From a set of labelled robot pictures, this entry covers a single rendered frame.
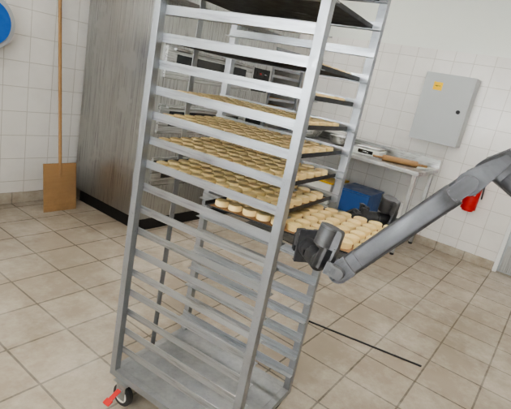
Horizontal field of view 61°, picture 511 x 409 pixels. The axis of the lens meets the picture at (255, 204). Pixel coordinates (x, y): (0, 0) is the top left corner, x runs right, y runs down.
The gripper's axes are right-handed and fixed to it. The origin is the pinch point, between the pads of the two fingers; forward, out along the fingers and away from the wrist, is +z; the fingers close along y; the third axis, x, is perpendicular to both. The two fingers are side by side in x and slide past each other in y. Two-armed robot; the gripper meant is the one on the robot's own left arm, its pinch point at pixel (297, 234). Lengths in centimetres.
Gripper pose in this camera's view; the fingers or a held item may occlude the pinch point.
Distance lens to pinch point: 136.7
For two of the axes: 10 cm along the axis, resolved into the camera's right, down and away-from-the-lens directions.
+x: 9.6, 1.1, 2.7
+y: -1.9, 9.5, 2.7
